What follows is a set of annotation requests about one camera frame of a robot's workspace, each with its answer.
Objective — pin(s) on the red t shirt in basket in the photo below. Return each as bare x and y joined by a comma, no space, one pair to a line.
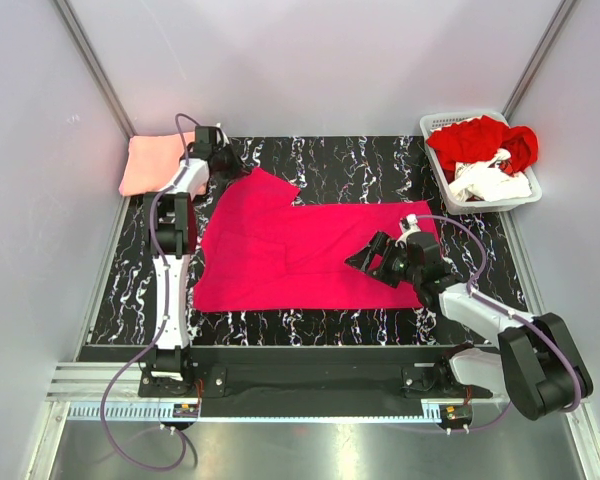
479,139

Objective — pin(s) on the white printed t shirt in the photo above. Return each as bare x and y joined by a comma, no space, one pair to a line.
488,181

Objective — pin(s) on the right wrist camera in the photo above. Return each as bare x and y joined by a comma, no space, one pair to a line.
409,225

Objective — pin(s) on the folded peach t shirt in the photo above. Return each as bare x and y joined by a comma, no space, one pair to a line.
152,161

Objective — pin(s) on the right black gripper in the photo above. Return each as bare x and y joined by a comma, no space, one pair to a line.
384,247

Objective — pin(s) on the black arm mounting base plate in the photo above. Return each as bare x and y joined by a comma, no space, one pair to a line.
222,381

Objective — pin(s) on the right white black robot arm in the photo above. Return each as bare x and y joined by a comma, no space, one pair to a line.
537,366

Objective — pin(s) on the slotted white cable duct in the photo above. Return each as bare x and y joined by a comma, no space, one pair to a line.
213,411

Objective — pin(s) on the magenta pink t shirt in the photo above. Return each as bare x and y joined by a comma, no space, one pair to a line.
262,252

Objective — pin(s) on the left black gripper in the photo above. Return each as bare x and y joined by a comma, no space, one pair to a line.
237,169

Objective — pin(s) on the right aluminium frame post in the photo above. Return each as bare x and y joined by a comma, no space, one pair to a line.
545,44

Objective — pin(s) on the left aluminium frame post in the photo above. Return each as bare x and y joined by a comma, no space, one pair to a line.
88,54

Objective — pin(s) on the white plastic laundry basket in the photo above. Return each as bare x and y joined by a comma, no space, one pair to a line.
432,122

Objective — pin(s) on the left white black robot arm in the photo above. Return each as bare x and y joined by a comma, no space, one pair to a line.
171,240

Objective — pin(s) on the aluminium frame post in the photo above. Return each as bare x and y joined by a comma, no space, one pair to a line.
88,54
545,44

